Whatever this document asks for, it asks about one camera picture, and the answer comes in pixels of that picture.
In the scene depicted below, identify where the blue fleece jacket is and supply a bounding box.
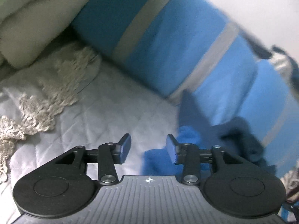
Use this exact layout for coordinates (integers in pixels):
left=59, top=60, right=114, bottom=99
left=140, top=91, right=270, bottom=177

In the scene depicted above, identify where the white quilted bedspread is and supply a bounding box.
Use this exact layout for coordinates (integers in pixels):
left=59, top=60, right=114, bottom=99
left=0, top=57, right=184, bottom=224

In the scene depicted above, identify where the large blue striped pillow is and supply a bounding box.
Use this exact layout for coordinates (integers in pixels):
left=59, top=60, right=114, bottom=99
left=71, top=0, right=258, bottom=99

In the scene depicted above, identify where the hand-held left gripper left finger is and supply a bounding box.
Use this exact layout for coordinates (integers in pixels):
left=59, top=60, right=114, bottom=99
left=54, top=134, right=132, bottom=185

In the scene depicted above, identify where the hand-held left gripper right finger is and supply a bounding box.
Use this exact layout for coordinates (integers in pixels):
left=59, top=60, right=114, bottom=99
left=166, top=134, right=246, bottom=185

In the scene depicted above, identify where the small blue striped pillow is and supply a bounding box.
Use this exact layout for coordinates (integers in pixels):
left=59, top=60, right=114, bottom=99
left=194, top=58, right=299, bottom=179

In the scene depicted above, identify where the beige lace cloth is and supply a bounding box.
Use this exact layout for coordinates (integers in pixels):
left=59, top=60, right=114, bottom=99
left=0, top=46, right=101, bottom=183

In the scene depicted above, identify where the beige comforter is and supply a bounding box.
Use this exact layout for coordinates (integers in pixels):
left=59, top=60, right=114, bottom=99
left=0, top=0, right=102, bottom=69

